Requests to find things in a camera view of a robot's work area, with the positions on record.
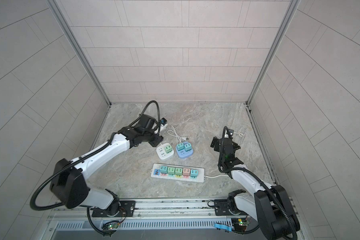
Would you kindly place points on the teal plug adapter small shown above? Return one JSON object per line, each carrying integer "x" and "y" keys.
{"x": 194, "y": 173}

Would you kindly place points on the green plug adapter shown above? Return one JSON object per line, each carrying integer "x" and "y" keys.
{"x": 171, "y": 171}
{"x": 178, "y": 171}
{"x": 168, "y": 148}

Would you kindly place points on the circuit board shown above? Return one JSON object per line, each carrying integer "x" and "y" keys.
{"x": 110, "y": 226}
{"x": 240, "y": 225}

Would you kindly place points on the pink plug adapter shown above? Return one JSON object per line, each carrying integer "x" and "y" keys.
{"x": 186, "y": 172}

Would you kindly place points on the blue square power socket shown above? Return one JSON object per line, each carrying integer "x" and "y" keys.
{"x": 183, "y": 154}

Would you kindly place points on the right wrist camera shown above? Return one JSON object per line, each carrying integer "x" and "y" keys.
{"x": 229, "y": 133}

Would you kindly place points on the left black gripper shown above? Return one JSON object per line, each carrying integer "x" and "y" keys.
{"x": 157, "y": 139}

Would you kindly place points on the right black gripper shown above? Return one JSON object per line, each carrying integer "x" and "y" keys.
{"x": 219, "y": 141}

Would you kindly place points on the white square power socket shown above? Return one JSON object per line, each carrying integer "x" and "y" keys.
{"x": 162, "y": 153}

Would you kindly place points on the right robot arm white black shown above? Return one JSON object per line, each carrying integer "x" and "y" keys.
{"x": 267, "y": 204}

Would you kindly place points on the right circuit board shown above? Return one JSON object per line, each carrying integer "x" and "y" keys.
{"x": 240, "y": 225}

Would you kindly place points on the white long power strip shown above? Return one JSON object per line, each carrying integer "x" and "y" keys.
{"x": 155, "y": 173}

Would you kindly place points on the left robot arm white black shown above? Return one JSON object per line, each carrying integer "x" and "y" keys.
{"x": 69, "y": 180}

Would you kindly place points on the left circuit board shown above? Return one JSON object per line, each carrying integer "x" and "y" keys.
{"x": 110, "y": 226}

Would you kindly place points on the blue tape piece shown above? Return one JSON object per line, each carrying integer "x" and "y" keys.
{"x": 223, "y": 227}

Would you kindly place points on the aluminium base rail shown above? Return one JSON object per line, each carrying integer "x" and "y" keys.
{"x": 152, "y": 214}

